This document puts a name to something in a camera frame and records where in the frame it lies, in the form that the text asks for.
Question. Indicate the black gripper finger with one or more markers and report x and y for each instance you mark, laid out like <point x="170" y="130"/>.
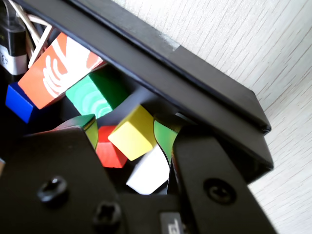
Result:
<point x="207" y="165"/>
<point x="61" y="158"/>

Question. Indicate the red wooden cube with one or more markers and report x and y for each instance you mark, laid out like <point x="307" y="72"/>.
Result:
<point x="109" y="151"/>

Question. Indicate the yellow wooden cube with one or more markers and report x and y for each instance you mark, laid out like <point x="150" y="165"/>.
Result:
<point x="132" y="136"/>

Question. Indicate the green wooden cube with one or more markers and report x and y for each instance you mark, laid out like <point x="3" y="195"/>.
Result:
<point x="102" y="92"/>

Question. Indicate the black cardboard box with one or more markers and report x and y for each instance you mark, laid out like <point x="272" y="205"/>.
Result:
<point x="170" y="92"/>

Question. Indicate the orange box with white print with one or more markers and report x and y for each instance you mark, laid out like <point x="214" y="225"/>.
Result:
<point x="48" y="73"/>

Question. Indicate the black open box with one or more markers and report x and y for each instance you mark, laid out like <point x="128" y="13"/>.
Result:
<point x="170" y="56"/>

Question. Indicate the white rectangular block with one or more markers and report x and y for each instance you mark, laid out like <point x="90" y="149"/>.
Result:
<point x="148" y="173"/>

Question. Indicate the blue wooden cube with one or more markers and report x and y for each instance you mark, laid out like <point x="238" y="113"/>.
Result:
<point x="18" y="102"/>

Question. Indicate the black adapter with white label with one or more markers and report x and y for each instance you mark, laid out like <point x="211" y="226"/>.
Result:
<point x="12" y="41"/>

